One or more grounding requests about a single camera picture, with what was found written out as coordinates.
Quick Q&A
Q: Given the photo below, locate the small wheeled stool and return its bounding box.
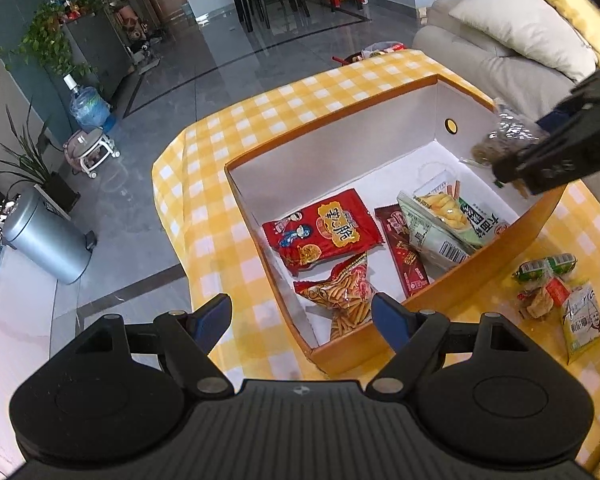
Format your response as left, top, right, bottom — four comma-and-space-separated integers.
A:
62, 127, 121, 179

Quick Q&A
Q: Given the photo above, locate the green vine plant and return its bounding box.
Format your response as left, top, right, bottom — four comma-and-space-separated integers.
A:
10, 0, 98, 81

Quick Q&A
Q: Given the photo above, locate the grey pillow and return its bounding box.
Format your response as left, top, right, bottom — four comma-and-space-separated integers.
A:
450, 0, 598, 83

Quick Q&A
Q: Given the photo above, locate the blue water bottle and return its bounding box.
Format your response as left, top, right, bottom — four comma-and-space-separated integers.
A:
62, 74, 117, 133

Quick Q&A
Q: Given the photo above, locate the green wrapped sausage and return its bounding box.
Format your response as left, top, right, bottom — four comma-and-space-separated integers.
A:
511, 253, 578, 286

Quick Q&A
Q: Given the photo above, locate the grey sofa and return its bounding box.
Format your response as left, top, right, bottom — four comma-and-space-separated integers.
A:
412, 0, 600, 126

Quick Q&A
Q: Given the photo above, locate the red chip packet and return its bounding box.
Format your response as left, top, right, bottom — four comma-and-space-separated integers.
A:
262, 188, 385, 277

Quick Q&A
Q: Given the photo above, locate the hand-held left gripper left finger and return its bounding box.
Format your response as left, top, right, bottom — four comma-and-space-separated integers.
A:
67, 294, 233, 397

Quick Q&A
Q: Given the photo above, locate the red snack bag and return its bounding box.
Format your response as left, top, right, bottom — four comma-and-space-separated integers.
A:
362, 41, 407, 61

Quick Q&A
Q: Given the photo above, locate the yellow checked tablecloth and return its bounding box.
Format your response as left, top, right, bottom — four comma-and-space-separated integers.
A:
151, 49, 600, 461

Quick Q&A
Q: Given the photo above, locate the orange cardboard box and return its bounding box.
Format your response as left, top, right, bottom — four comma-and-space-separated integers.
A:
224, 74, 571, 376

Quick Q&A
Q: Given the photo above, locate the dark red bar packet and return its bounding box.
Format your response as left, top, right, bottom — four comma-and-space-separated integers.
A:
374, 204, 431, 298

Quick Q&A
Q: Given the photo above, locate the clear blue print puff packet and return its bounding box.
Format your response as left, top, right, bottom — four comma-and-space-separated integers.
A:
470, 99, 548, 196

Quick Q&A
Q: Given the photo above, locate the potted long leaf plant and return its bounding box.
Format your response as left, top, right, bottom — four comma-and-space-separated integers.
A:
0, 105, 81, 211

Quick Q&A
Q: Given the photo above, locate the grey cabinet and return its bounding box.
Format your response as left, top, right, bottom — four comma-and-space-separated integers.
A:
62, 10, 133, 101

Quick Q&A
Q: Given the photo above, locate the grey metal trash can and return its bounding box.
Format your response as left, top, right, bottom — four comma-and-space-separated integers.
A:
1, 185, 98, 286

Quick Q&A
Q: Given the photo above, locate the green white snack bag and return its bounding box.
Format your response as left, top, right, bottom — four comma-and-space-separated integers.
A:
397, 170, 476, 273

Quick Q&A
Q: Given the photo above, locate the white green noodle packet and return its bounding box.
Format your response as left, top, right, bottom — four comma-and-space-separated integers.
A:
457, 195, 511, 248

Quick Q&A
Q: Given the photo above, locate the orange stick snack packet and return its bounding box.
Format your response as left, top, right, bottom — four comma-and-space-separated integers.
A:
294, 252, 378, 343

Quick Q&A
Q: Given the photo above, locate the small clear cake packet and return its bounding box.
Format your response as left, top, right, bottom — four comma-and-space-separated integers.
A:
517, 277, 571, 321

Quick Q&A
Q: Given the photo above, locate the white low cabinet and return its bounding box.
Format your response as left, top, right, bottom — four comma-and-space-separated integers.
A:
0, 245, 61, 461

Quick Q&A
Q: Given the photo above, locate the yellow pillow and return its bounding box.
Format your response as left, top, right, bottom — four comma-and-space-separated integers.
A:
519, 0, 600, 68

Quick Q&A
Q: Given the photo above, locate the white face print packet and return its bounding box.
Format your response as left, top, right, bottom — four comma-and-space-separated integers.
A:
560, 281, 600, 366

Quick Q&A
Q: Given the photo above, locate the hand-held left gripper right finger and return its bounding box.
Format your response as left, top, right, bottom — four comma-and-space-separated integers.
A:
365, 294, 536, 396

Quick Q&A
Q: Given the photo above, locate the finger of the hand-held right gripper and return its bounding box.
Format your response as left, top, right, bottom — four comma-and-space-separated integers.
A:
536, 57, 600, 133
492, 94, 600, 197

